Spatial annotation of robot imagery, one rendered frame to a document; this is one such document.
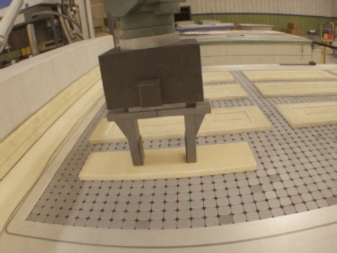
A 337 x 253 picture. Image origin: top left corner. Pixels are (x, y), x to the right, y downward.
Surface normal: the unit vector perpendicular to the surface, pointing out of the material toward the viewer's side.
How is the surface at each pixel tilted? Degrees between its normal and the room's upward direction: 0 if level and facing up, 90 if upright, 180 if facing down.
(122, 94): 90
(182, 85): 90
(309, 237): 0
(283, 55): 90
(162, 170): 0
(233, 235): 0
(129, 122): 90
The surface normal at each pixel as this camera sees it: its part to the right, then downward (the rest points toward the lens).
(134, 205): -0.11, -0.90
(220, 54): -0.04, 0.44
